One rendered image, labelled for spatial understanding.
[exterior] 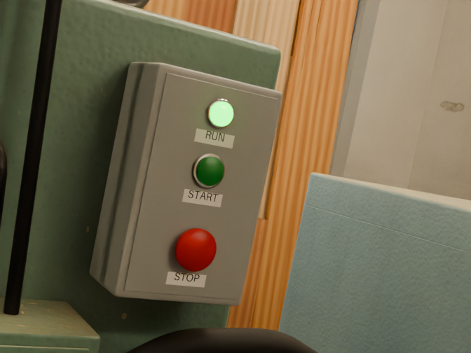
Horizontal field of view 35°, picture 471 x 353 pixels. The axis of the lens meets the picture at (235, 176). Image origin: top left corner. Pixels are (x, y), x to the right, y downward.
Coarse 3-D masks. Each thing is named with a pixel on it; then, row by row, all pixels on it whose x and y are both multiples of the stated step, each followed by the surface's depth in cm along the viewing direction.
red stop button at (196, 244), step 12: (192, 228) 52; (180, 240) 51; (192, 240) 51; (204, 240) 52; (180, 252) 51; (192, 252) 51; (204, 252) 52; (180, 264) 51; (192, 264) 51; (204, 264) 52
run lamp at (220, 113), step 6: (216, 102) 51; (222, 102) 51; (228, 102) 52; (210, 108) 51; (216, 108) 51; (222, 108) 51; (228, 108) 52; (210, 114) 51; (216, 114) 51; (222, 114) 51; (228, 114) 52; (210, 120) 51; (216, 120) 51; (222, 120) 51; (228, 120) 52; (216, 126) 52; (222, 126) 52
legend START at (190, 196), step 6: (186, 192) 52; (192, 192) 52; (198, 192) 52; (204, 192) 52; (186, 198) 52; (192, 198) 52; (198, 198) 52; (204, 198) 52; (210, 198) 52; (216, 198) 53; (204, 204) 52; (210, 204) 53; (216, 204) 53
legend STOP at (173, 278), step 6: (168, 276) 52; (174, 276) 52; (180, 276) 52; (186, 276) 52; (192, 276) 53; (198, 276) 53; (204, 276) 53; (168, 282) 52; (174, 282) 52; (180, 282) 52; (186, 282) 53; (192, 282) 53; (198, 282) 53; (204, 282) 53
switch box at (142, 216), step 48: (144, 96) 51; (192, 96) 51; (240, 96) 52; (144, 144) 50; (192, 144) 51; (240, 144) 53; (144, 192) 50; (240, 192) 54; (96, 240) 55; (144, 240) 51; (240, 240) 54; (144, 288) 51; (192, 288) 53; (240, 288) 55
